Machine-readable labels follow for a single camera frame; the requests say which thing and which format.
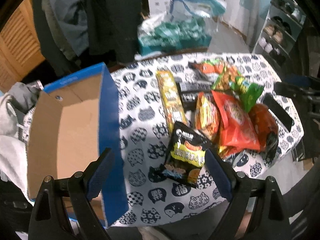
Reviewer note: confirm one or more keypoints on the yellow orange snack bag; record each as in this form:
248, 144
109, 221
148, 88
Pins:
207, 117

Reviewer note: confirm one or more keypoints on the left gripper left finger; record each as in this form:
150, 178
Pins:
49, 218

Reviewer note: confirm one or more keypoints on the grey towel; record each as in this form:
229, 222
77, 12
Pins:
17, 109

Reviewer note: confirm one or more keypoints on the hanging dark coats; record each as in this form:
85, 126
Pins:
75, 34

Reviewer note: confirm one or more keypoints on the red shrimp chip bag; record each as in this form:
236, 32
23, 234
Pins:
236, 132

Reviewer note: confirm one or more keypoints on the blue cardboard box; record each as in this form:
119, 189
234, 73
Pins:
75, 119

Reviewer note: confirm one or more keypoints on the black yellow snack bag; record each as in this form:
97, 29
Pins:
185, 156

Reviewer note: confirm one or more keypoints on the dark red snack bag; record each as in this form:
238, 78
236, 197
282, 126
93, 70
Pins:
266, 129

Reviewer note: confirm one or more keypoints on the yellow biscuit pack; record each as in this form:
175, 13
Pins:
172, 105

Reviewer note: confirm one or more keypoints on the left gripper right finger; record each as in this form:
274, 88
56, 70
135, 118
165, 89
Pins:
268, 219

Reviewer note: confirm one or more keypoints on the teal box with bags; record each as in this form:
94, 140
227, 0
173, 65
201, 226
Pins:
159, 34

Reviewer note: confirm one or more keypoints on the black phone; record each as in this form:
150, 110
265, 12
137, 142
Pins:
278, 111

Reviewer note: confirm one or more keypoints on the wooden louvered door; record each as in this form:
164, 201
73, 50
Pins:
20, 46

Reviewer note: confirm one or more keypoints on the shoe rack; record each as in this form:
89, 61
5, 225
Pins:
283, 23

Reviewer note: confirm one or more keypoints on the blue white plastic bag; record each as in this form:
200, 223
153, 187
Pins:
197, 8

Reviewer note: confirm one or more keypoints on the orange green snack bag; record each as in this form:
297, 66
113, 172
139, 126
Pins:
210, 70

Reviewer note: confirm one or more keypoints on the green bean snack bag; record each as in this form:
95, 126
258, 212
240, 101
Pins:
231, 79

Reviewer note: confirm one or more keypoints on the black snack pack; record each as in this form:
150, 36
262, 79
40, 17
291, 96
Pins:
189, 91

